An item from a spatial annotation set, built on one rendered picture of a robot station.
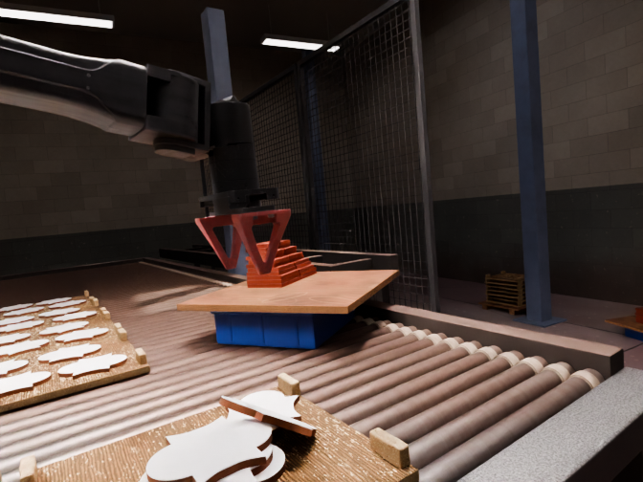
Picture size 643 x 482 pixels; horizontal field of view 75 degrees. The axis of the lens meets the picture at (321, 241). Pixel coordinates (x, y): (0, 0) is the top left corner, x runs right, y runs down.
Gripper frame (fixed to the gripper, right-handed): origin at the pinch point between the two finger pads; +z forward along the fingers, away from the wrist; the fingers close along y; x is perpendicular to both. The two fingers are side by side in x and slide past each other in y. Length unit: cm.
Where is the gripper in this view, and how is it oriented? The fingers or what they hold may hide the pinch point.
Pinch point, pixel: (246, 264)
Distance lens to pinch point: 53.8
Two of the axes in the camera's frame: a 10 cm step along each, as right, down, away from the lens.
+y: -5.8, -0.1, 8.1
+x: -8.0, 1.4, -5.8
